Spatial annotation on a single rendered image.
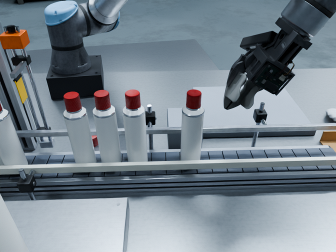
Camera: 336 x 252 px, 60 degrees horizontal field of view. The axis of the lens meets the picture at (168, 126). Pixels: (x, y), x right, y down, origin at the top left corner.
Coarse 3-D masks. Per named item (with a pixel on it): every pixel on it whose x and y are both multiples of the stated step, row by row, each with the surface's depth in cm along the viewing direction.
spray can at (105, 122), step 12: (96, 96) 62; (108, 96) 63; (96, 108) 65; (108, 108) 65; (96, 120) 65; (108, 120) 65; (96, 132) 68; (108, 132) 67; (108, 144) 69; (108, 156) 71; (120, 156) 74
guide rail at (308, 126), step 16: (160, 128) 73; (176, 128) 73; (208, 128) 74; (224, 128) 74; (240, 128) 74; (256, 128) 74; (272, 128) 74; (288, 128) 74; (304, 128) 75; (320, 128) 75
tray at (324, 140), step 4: (324, 132) 88; (328, 132) 88; (332, 132) 88; (324, 136) 89; (328, 136) 89; (332, 136) 89; (320, 140) 90; (324, 140) 90; (328, 140) 90; (332, 140) 90; (324, 144) 88; (328, 144) 88; (332, 144) 88
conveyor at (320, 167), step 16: (32, 160) 76; (48, 160) 76; (64, 160) 76; (96, 160) 76; (160, 160) 76; (176, 160) 76; (0, 176) 71; (16, 176) 71; (48, 176) 71; (64, 176) 71; (80, 176) 71; (96, 176) 72
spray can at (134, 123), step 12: (132, 96) 62; (132, 108) 64; (144, 108) 66; (132, 120) 65; (144, 120) 67; (132, 132) 67; (144, 132) 69; (132, 144) 69; (144, 144) 70; (132, 156) 71; (144, 156) 72
